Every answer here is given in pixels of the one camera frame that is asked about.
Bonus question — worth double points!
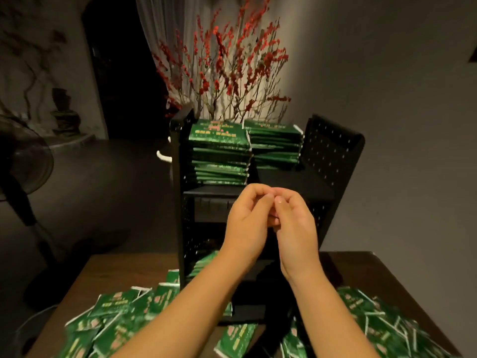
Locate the white curtain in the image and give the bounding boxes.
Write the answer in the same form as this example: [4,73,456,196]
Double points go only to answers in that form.
[133,0,226,81]

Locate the person's right forearm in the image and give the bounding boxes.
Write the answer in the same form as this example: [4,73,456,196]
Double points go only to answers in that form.
[287,268,403,358]

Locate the black standing fan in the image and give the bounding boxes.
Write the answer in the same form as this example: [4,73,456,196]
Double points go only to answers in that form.
[0,114,55,297]

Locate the bare branched tree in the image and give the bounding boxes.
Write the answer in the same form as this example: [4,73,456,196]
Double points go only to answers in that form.
[0,11,69,125]

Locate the white cable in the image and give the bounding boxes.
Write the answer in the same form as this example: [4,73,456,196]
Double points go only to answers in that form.
[12,303,60,358]

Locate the person's left forearm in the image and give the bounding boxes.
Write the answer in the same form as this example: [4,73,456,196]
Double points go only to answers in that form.
[112,257,250,358]

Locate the dark vase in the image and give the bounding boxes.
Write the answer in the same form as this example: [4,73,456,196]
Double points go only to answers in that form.
[50,86,82,137]

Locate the black metal shelf rack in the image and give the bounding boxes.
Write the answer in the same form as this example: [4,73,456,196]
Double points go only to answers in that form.
[169,104,367,327]

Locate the person's right hand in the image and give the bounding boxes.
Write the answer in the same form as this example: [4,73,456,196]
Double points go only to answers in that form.
[268,187,326,285]

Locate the pile of green packets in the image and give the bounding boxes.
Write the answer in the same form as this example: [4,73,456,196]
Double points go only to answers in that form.
[57,268,457,358]

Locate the red berry branches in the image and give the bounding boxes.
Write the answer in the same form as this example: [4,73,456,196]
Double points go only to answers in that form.
[151,0,294,124]

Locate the person's left hand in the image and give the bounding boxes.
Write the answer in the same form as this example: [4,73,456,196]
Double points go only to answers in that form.
[220,183,277,274]

